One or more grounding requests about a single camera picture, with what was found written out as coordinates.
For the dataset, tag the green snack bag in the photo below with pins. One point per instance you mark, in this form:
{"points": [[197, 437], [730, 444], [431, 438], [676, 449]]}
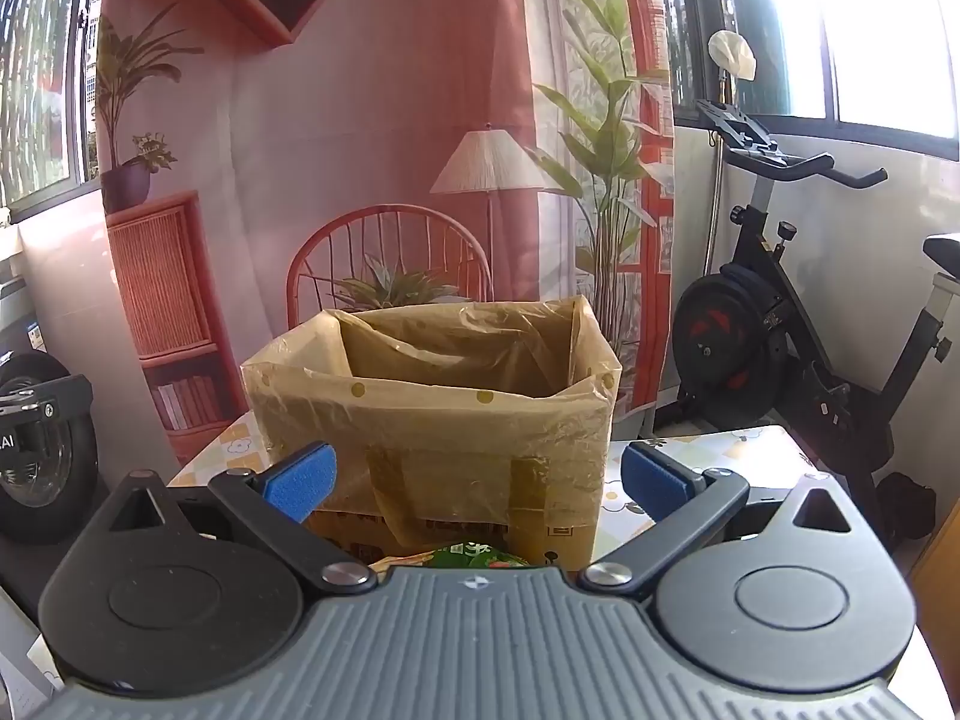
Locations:
{"points": [[472, 555]]}

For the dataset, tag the cardboard box with plastic liner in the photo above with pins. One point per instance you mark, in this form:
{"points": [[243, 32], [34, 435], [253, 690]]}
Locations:
{"points": [[487, 421]]}

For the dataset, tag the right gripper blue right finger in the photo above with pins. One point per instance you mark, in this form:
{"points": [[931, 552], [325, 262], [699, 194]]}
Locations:
{"points": [[688, 509]]}

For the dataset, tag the white cloth on pole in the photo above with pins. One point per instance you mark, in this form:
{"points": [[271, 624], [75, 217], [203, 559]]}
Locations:
{"points": [[733, 54]]}

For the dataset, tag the black exercise bike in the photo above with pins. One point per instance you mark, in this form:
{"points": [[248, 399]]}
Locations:
{"points": [[746, 348]]}

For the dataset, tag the black washing machine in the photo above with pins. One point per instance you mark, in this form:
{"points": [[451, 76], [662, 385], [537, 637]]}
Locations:
{"points": [[50, 471]]}

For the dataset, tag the printed room scene backdrop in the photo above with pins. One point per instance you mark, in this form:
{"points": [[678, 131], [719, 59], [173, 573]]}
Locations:
{"points": [[265, 160]]}

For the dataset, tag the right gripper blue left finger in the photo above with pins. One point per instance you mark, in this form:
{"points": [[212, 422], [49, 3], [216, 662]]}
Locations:
{"points": [[271, 509]]}

